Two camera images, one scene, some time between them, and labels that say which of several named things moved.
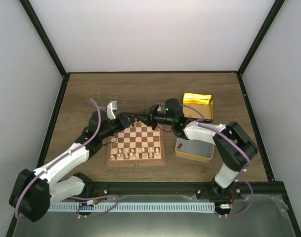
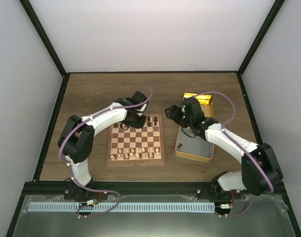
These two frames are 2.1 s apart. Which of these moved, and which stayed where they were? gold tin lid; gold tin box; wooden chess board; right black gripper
Moved: right black gripper
Stayed: gold tin box; wooden chess board; gold tin lid
